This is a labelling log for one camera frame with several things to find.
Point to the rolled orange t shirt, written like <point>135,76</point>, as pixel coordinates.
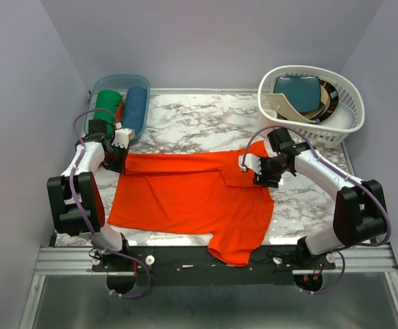
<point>119,111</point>

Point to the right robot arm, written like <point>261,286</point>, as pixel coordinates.
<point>360,214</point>

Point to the rolled blue t shirt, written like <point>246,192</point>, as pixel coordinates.
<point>134,114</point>

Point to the orange t shirt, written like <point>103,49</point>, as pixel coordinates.
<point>195,194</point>
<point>119,111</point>

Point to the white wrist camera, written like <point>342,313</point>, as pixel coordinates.
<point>122,136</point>
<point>250,162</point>

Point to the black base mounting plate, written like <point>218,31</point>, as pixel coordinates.
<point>194,265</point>

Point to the teal folded garment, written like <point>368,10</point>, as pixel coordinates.
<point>302,92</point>

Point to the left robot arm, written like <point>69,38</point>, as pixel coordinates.
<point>76,205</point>

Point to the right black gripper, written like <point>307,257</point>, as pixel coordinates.
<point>262,179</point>

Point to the rolled green t shirt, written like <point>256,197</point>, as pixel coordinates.
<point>108,100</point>

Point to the clear blue plastic bin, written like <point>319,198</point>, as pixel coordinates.
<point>120,83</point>

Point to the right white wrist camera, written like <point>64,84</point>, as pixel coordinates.
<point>250,162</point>

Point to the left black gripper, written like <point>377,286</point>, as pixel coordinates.
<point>120,166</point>

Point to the aluminium rail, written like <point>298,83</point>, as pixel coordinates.
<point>75,261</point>

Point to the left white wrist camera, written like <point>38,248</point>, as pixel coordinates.
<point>122,136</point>

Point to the white laundry basket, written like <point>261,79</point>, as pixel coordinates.
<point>348,117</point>

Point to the beige garment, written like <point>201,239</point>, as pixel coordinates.
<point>281,107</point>

